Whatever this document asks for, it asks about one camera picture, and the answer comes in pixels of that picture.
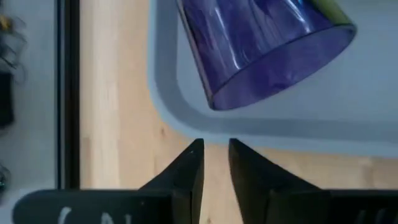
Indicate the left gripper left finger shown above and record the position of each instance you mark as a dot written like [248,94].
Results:
[180,196]

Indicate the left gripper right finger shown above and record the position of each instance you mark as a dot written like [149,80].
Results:
[258,193]

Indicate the purple plastic cup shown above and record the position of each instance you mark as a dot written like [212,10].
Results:
[255,46]

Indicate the lime green plate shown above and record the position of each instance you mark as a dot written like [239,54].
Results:
[331,8]

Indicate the grey plastic tray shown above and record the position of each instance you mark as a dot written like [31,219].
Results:
[311,124]

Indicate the black aluminium table frame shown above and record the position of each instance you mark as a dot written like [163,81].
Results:
[68,93]

